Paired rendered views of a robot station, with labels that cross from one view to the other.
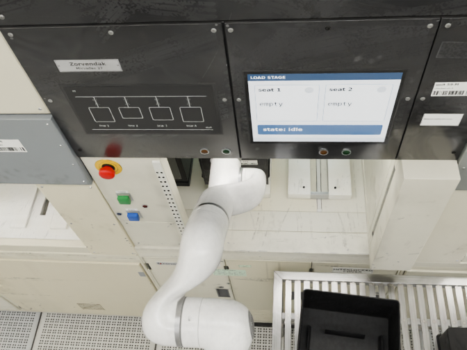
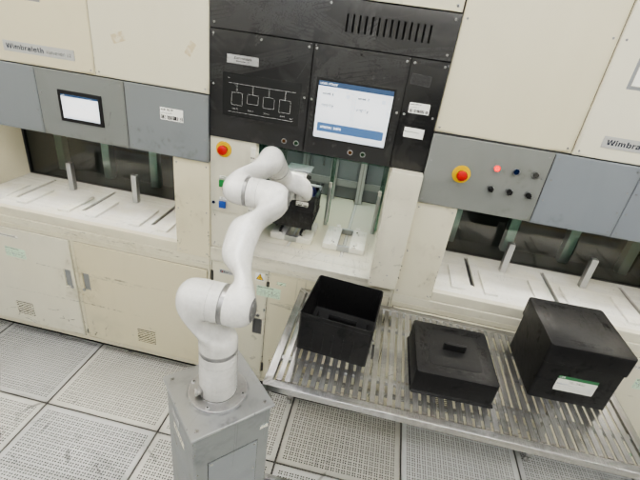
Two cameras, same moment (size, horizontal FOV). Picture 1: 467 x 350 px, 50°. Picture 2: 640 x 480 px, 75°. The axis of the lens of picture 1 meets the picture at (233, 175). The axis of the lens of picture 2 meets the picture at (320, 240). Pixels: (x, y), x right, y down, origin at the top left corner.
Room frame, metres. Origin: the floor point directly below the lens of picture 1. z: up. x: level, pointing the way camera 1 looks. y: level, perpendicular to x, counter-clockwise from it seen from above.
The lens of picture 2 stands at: (-0.98, 0.01, 1.89)
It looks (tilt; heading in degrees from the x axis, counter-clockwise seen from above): 28 degrees down; 355
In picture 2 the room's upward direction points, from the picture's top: 8 degrees clockwise
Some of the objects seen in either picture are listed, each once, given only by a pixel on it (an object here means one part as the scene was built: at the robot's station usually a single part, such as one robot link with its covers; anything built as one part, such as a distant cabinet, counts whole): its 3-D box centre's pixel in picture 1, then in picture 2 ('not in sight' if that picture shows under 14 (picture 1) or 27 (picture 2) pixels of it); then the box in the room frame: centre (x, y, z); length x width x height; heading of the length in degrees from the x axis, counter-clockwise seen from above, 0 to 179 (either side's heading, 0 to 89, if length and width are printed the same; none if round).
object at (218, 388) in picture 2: not in sight; (218, 370); (0.00, 0.18, 0.85); 0.19 x 0.19 x 0.18
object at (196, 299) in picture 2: not in sight; (208, 316); (0.01, 0.22, 1.07); 0.19 x 0.12 x 0.24; 78
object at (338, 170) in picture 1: (318, 170); (345, 238); (0.91, -0.29, 0.89); 0.22 x 0.21 x 0.04; 168
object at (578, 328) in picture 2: not in sight; (565, 351); (0.18, -1.09, 0.89); 0.29 x 0.29 x 0.25; 80
